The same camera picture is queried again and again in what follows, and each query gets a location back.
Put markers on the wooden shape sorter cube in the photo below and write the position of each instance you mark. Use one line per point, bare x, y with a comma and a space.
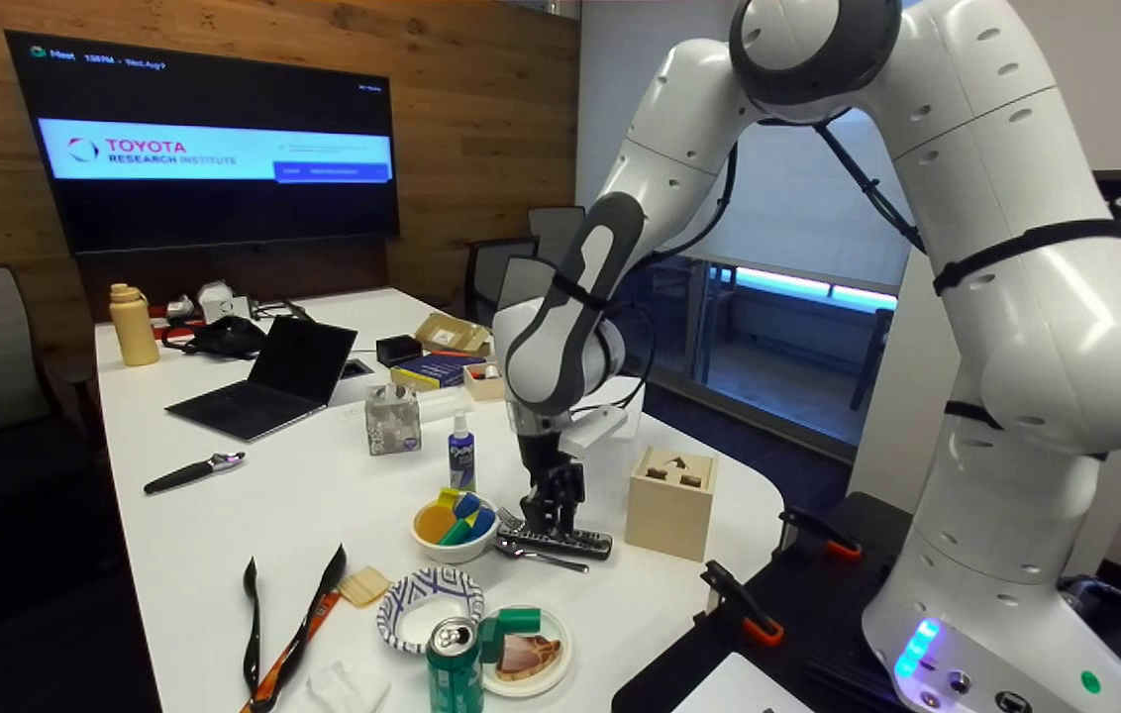
672, 502

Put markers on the small wooden tray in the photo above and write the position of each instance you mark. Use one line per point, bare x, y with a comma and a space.
484, 380

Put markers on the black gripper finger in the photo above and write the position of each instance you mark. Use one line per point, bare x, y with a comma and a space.
535, 513
569, 509

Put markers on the blue spray bottle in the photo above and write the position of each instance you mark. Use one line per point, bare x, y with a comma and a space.
459, 458

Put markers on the black marker pen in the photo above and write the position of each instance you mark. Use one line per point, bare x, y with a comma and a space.
210, 464

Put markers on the yellow mustard bottle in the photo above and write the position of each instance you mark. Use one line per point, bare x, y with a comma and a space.
132, 328

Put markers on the wall mounted tv screen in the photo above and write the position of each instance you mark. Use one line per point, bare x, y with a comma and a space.
182, 153

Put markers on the blue book box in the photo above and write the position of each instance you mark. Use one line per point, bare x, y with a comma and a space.
429, 374

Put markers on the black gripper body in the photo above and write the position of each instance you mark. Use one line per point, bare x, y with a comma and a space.
552, 474

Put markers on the silver metal spoon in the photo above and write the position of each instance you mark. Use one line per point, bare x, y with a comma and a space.
520, 551

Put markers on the black laptop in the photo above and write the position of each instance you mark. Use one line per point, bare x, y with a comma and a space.
292, 379

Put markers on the white bowl with blocks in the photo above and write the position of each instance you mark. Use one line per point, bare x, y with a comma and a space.
451, 530

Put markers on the tan sponge square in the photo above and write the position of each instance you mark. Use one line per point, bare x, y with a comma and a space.
364, 588

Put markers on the black clamp orange tip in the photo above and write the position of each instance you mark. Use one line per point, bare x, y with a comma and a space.
750, 615
838, 543

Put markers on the green soda can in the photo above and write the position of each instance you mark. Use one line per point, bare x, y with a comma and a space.
451, 667

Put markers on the patterned paper plate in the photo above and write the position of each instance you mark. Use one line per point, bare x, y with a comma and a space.
414, 606

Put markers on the white plate with food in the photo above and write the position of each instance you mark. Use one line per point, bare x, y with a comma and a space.
524, 651

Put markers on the black remote control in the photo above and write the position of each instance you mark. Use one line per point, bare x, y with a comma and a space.
581, 543

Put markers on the clear plastic storage bin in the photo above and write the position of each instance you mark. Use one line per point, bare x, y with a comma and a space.
602, 413

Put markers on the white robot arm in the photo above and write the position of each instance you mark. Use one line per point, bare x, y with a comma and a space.
1022, 267

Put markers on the grey office chair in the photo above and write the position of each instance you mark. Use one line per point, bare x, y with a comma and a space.
524, 288

